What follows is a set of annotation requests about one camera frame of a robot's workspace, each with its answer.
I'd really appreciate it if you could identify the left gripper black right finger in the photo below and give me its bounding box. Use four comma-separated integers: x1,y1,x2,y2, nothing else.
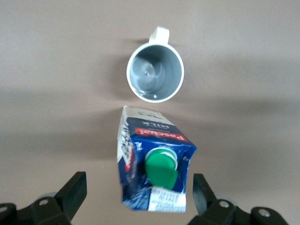
188,173,288,225

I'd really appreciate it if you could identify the blue milk carton green cap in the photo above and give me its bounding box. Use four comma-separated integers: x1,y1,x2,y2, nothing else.
116,105,198,213

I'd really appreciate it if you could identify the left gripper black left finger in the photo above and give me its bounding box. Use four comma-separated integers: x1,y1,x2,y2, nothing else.
0,171,88,225

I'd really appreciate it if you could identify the white mug with grey inside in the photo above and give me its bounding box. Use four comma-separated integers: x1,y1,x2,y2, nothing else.
126,26,185,104

